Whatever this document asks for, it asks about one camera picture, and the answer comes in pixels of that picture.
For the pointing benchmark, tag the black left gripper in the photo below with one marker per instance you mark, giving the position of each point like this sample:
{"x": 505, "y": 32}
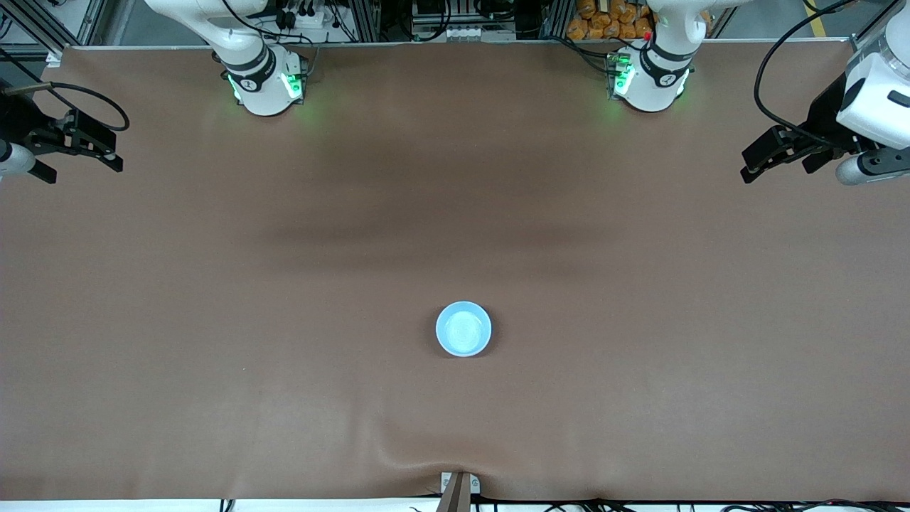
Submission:
{"x": 825, "y": 118}

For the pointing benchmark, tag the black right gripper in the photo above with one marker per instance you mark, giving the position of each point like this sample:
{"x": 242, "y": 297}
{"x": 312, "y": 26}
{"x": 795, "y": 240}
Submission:
{"x": 15, "y": 122}

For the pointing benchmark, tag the blue bowl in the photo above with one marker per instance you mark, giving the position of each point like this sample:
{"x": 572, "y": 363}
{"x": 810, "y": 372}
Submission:
{"x": 463, "y": 328}

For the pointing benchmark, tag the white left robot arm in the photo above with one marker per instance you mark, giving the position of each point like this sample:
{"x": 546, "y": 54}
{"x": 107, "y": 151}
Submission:
{"x": 650, "y": 92}

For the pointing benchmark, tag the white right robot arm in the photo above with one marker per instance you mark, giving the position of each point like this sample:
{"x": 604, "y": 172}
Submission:
{"x": 259, "y": 96}

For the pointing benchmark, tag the orange objects pile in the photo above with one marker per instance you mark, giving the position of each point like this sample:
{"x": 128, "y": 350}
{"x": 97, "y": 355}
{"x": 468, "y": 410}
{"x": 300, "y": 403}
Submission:
{"x": 604, "y": 25}

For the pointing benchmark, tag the white power strip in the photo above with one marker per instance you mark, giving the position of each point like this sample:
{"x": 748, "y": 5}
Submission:
{"x": 313, "y": 20}

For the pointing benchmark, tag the brown table mat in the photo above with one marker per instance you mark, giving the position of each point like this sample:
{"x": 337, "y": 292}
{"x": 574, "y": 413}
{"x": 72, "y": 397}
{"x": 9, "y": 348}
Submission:
{"x": 455, "y": 213}

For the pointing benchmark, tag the aluminium frame profile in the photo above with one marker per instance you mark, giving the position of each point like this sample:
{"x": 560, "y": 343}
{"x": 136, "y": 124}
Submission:
{"x": 862, "y": 44}
{"x": 50, "y": 53}

